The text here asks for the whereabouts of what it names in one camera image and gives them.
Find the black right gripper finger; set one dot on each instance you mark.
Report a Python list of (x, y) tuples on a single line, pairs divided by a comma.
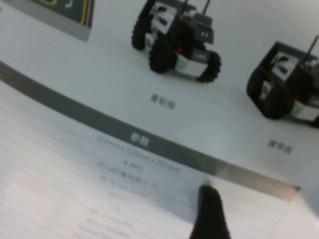
[(211, 214)]

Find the white product catalogue book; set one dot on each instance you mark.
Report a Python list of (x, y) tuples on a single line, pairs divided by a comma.
[(99, 74)]

